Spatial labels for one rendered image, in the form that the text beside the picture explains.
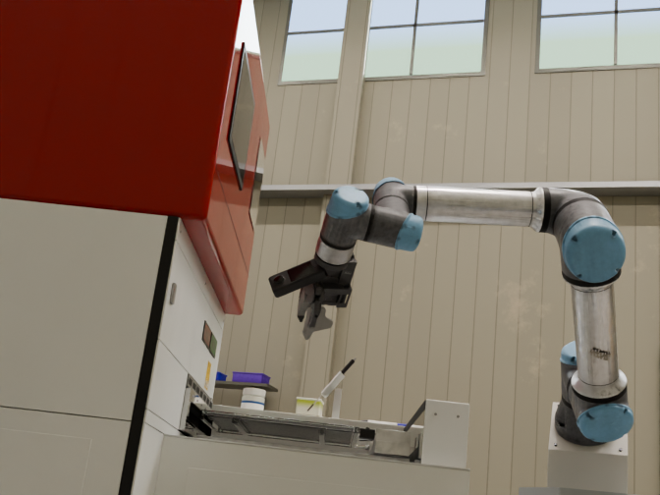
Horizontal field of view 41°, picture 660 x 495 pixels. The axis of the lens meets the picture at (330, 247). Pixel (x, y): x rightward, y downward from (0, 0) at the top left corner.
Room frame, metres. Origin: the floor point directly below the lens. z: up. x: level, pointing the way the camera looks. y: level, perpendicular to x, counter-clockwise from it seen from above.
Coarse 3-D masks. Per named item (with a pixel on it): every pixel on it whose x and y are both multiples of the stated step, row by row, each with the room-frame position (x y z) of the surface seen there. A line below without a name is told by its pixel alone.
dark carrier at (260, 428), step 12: (216, 420) 2.18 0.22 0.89; (228, 420) 2.15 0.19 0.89; (240, 432) 2.41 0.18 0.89; (252, 432) 2.37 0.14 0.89; (264, 432) 2.33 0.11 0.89; (276, 432) 2.29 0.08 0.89; (288, 432) 2.26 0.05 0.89; (300, 432) 2.23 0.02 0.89; (312, 432) 2.19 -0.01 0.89; (336, 432) 2.13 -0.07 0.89; (348, 432) 2.10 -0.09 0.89; (348, 444) 2.38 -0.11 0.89
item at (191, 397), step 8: (192, 392) 2.04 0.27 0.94; (184, 400) 2.00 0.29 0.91; (192, 400) 2.06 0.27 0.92; (200, 400) 2.17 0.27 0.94; (184, 408) 2.00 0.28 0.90; (200, 408) 2.19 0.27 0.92; (208, 408) 2.32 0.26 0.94; (184, 416) 2.00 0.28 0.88; (184, 424) 2.00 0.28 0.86; (192, 424) 2.11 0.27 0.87; (184, 432) 2.06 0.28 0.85; (192, 432) 2.13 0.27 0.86; (200, 432) 2.25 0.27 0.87; (208, 432) 2.44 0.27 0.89
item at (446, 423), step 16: (432, 400) 1.88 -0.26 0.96; (432, 416) 1.88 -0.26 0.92; (448, 416) 1.88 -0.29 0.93; (464, 416) 1.88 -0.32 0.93; (432, 432) 1.88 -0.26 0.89; (448, 432) 1.88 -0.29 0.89; (464, 432) 1.88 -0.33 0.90; (432, 448) 1.88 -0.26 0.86; (448, 448) 1.88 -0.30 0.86; (464, 448) 1.88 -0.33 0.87; (432, 464) 1.88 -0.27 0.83; (448, 464) 1.88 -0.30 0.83; (464, 464) 1.88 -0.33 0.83
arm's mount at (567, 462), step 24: (552, 408) 2.22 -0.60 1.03; (552, 432) 2.16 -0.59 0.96; (552, 456) 2.12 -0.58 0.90; (576, 456) 2.10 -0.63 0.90; (600, 456) 2.08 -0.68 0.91; (624, 456) 2.06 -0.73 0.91; (552, 480) 2.12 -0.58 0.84; (576, 480) 2.10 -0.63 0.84; (600, 480) 2.08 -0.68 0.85; (624, 480) 2.06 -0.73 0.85
